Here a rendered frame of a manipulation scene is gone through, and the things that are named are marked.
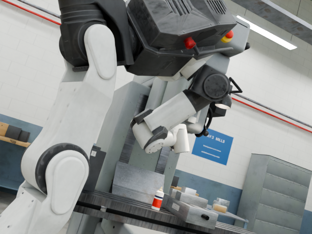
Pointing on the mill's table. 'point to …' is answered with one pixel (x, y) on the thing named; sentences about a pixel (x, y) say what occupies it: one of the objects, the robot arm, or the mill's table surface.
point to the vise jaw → (191, 199)
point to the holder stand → (94, 167)
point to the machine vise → (188, 211)
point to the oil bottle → (158, 199)
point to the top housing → (242, 30)
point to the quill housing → (171, 89)
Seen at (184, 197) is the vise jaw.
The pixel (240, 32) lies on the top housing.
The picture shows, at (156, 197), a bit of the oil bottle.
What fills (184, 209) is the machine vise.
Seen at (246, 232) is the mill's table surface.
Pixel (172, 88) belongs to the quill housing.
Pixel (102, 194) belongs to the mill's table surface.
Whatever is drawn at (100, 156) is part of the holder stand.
